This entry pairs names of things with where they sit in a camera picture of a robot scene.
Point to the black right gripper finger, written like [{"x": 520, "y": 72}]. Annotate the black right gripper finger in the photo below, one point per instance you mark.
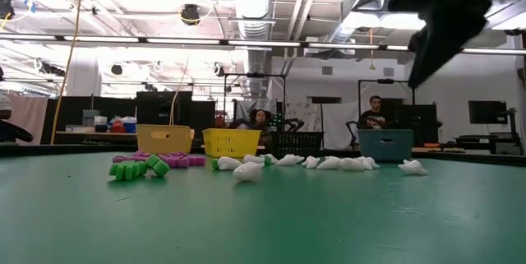
[{"x": 439, "y": 50}]

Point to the black plastic basket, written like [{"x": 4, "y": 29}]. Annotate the black plastic basket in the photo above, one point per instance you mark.
[{"x": 296, "y": 144}]

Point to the small green foam decoration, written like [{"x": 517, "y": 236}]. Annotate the small green foam decoration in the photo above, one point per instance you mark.
[
  {"x": 122, "y": 172},
  {"x": 267, "y": 160},
  {"x": 113, "y": 169},
  {"x": 131, "y": 171},
  {"x": 141, "y": 168},
  {"x": 161, "y": 168},
  {"x": 153, "y": 160},
  {"x": 215, "y": 163}
]

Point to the small purple foam decoration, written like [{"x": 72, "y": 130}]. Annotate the small purple foam decoration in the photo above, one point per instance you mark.
[
  {"x": 179, "y": 154},
  {"x": 131, "y": 158},
  {"x": 173, "y": 161},
  {"x": 141, "y": 154},
  {"x": 197, "y": 160},
  {"x": 183, "y": 161},
  {"x": 118, "y": 158}
]

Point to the black computer monitor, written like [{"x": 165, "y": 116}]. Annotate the black computer monitor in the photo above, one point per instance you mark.
[{"x": 487, "y": 112}]

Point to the black desk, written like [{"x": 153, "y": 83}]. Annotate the black desk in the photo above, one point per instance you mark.
[{"x": 472, "y": 138}]

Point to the small orange tool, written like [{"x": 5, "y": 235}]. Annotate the small orange tool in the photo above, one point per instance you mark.
[{"x": 431, "y": 145}]

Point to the person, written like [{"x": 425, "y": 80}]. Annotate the person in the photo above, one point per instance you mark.
[
  {"x": 259, "y": 119},
  {"x": 373, "y": 120},
  {"x": 4, "y": 105}
]

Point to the black monitor stand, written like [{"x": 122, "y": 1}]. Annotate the black monitor stand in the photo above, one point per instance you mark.
[{"x": 512, "y": 132}]

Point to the blue-grey plastic basket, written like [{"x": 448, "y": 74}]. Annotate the blue-grey plastic basket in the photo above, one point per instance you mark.
[{"x": 394, "y": 151}]

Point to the white backdrop sheet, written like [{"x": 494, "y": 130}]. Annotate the white backdrop sheet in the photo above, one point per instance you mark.
[{"x": 337, "y": 124}]

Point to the clear plastic tub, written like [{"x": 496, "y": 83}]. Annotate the clear plastic tub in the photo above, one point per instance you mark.
[{"x": 91, "y": 117}]

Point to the red plastic container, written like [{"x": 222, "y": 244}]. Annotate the red plastic container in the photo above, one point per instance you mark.
[{"x": 117, "y": 127}]

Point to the blue plastic tub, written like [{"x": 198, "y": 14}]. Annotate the blue plastic tub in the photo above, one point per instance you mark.
[{"x": 130, "y": 128}]

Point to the wooden side table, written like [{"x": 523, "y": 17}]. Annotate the wooden side table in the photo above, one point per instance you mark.
[{"x": 74, "y": 133}]

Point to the pink curtain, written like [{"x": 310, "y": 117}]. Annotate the pink curtain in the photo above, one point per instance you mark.
[{"x": 30, "y": 116}]

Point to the orange plastic basket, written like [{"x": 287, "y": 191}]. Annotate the orange plastic basket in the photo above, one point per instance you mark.
[{"x": 172, "y": 142}]

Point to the yellow plastic basket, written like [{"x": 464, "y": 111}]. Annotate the yellow plastic basket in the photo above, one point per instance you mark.
[{"x": 230, "y": 142}]

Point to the green table mat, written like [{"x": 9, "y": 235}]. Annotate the green table mat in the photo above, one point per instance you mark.
[{"x": 263, "y": 223}]

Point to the black robot station frame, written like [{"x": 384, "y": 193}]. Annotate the black robot station frame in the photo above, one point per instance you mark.
[
  {"x": 255, "y": 75},
  {"x": 386, "y": 80}
]

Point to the black partition wall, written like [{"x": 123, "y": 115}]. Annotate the black partition wall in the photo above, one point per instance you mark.
[{"x": 156, "y": 107}]

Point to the black metal table frame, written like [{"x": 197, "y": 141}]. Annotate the black metal table frame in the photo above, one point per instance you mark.
[{"x": 61, "y": 150}]

